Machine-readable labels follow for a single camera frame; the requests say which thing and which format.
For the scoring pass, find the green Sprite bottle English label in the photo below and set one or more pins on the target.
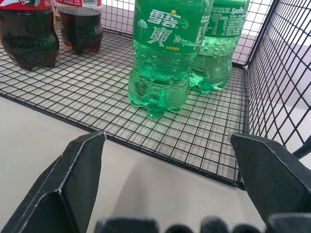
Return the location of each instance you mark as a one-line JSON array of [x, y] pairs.
[[216, 48]]

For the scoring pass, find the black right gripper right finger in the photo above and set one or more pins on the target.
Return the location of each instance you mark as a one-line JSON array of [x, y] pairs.
[[267, 174]]

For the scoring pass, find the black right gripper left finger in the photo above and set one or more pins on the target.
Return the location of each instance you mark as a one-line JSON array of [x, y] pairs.
[[73, 177]]

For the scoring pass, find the green Sprite bottle Chinese label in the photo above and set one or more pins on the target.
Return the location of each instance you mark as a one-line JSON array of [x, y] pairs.
[[160, 60]]

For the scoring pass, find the dark cola bottle red label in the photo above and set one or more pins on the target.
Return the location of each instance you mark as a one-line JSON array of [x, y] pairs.
[[29, 38], [81, 26]]

